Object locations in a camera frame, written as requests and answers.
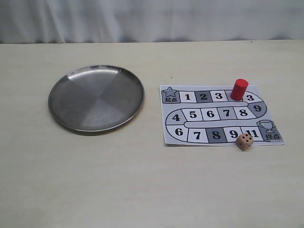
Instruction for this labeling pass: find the red cylinder game piece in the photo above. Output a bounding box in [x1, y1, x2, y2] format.
[230, 78, 249, 101]

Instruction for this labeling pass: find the wooden die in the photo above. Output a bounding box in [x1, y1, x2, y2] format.
[236, 133, 254, 151]

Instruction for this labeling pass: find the paper game board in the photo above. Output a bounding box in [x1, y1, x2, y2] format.
[160, 85, 285, 146]

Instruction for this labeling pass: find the round metal plate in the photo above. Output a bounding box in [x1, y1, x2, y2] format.
[48, 64, 145, 135]

